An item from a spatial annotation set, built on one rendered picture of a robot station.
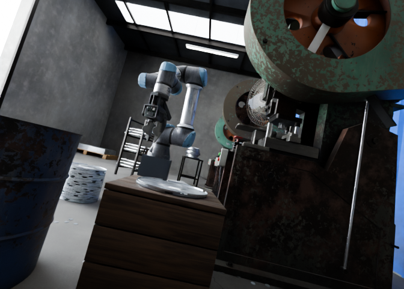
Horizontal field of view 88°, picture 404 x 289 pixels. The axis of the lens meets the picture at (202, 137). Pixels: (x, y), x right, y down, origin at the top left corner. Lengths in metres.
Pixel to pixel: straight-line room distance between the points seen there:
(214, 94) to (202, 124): 1.27
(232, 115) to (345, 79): 1.83
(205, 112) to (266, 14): 7.20
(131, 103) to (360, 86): 8.22
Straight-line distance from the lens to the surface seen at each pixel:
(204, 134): 8.08
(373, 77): 1.25
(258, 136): 1.39
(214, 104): 8.33
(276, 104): 1.45
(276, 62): 1.08
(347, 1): 1.28
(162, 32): 7.57
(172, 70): 1.00
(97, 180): 1.82
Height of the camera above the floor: 0.48
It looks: 7 degrees up
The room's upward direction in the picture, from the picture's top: 13 degrees clockwise
